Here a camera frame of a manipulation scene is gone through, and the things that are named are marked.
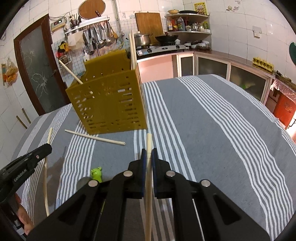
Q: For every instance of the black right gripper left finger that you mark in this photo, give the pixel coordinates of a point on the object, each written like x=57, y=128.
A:
x=96, y=211

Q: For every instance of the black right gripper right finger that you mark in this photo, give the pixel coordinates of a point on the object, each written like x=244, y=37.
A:
x=201, y=211

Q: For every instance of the green frog handle utensil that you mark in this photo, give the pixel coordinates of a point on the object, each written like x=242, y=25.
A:
x=96, y=174

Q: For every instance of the wooden chopstick pair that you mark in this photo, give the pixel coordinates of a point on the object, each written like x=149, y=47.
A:
x=45, y=192
x=148, y=190

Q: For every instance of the kitchen counter cabinets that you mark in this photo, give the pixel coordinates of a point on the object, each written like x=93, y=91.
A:
x=165, y=65

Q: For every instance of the hanging kitchen utensils rack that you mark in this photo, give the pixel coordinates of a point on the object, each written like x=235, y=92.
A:
x=92, y=36

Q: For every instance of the person left hand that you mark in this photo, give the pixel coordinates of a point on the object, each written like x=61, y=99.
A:
x=23, y=216

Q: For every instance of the wooden chopstick on cloth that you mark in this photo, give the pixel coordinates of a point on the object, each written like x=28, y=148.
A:
x=96, y=138

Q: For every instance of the grey white striped tablecloth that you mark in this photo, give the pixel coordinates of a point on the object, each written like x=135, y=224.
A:
x=204, y=126

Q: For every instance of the hanging plastic bags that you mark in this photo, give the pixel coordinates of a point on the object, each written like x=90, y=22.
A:
x=9, y=72

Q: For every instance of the yellow perforated utensil basket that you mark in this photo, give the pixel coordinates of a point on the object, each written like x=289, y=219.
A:
x=109, y=98

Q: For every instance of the red box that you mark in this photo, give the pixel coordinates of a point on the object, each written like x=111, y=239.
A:
x=284, y=110

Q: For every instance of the yellow egg tray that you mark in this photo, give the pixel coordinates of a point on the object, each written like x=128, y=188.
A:
x=263, y=64

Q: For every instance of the gas stove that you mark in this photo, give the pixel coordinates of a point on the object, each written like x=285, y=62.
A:
x=151, y=51

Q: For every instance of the black wok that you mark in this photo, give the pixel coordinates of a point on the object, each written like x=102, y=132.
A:
x=167, y=39

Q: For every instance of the steel cooking pot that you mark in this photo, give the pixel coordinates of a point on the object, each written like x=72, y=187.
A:
x=142, y=40

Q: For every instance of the round wooden board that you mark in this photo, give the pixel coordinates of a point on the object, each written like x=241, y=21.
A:
x=91, y=9

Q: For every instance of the wooden cutting board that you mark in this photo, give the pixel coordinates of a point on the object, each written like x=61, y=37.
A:
x=149, y=23

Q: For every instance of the corner wall shelf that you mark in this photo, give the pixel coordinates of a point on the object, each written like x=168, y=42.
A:
x=190, y=28

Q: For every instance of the green round wall hanger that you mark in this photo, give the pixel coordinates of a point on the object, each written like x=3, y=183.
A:
x=292, y=52

